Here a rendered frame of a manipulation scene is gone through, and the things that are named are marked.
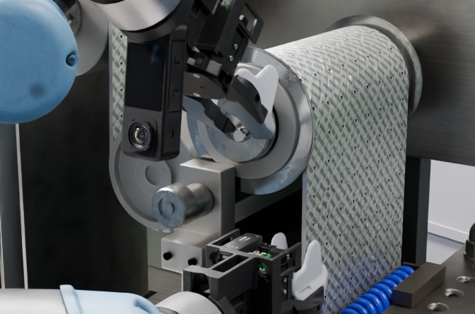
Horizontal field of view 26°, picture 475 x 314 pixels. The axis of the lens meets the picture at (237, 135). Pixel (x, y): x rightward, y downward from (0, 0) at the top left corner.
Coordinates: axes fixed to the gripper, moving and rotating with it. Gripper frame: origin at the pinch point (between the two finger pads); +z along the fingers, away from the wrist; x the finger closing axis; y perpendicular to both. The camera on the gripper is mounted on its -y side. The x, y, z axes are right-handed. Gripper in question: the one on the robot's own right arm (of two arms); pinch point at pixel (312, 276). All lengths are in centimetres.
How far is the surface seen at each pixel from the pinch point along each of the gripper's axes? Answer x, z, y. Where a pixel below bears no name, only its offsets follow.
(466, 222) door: 50, 182, -58
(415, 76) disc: -0.6, 22.5, 16.9
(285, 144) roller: 1.3, -3.4, 14.5
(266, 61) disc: 3.8, -2.9, 22.1
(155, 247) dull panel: 44, 30, -16
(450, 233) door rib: 54, 182, -63
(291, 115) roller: 0.8, -3.4, 17.4
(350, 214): -0.3, 7.6, 4.5
